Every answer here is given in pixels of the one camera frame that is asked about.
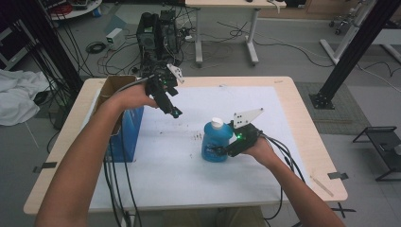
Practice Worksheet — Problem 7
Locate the person's left hand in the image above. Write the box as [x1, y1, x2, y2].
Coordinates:
[124, 82, 160, 111]

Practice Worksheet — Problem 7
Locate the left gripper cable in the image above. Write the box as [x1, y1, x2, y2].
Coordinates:
[103, 75, 156, 227]

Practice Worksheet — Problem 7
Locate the blue cardboard box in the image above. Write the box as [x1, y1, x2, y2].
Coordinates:
[93, 74, 146, 164]

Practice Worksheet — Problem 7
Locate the black metal post with base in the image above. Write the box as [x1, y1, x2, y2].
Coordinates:
[308, 0, 401, 111]

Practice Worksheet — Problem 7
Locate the black computer tower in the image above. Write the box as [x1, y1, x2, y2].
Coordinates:
[135, 10, 183, 75]

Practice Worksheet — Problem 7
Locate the white metal stand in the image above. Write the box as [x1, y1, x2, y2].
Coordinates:
[320, 0, 379, 65]

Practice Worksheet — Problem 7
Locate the person's right hand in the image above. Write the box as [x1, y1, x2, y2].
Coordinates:
[242, 135, 280, 169]

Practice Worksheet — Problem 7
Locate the coiled black cable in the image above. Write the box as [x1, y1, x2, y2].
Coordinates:
[85, 41, 108, 55]

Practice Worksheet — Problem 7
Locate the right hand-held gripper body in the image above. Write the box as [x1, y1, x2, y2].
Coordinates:
[225, 108, 265, 158]

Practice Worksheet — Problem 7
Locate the white desk with wooden top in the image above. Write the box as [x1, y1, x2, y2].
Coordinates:
[184, 0, 288, 67]

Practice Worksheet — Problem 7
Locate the blue bottle with white cap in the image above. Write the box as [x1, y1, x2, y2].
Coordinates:
[200, 116, 235, 164]

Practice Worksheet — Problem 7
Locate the small white box device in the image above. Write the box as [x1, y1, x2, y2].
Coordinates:
[105, 27, 126, 51]

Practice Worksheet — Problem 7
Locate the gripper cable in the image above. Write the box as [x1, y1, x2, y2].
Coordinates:
[259, 131, 306, 221]
[103, 75, 156, 227]

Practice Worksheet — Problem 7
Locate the grey tape strip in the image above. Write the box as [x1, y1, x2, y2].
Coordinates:
[327, 171, 349, 181]

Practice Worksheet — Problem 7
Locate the grey floor mat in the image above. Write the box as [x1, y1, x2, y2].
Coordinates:
[294, 80, 373, 136]

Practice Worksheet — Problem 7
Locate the white cloth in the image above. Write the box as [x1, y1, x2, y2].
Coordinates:
[0, 68, 51, 127]

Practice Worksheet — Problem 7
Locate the white table mat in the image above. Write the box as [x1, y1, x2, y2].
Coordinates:
[82, 85, 311, 212]

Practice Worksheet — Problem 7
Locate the long black floor cable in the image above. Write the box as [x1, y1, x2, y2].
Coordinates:
[217, 20, 335, 69]

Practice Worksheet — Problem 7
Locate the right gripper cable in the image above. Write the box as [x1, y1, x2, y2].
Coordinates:
[259, 131, 306, 221]

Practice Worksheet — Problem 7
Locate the black metal rack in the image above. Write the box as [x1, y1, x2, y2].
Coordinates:
[352, 126, 401, 183]

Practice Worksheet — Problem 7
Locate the dark cabinet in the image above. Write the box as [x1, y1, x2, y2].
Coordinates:
[0, 26, 36, 72]

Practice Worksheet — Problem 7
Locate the black tape strip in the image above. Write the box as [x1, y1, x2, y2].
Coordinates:
[32, 161, 59, 174]

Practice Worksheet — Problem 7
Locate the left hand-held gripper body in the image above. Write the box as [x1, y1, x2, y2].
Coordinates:
[140, 63, 185, 115]

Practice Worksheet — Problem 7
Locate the person's olive clothing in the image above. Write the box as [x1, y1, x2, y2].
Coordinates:
[162, 206, 269, 227]

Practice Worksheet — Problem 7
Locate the round white table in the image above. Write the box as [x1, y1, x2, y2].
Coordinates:
[41, 0, 103, 22]

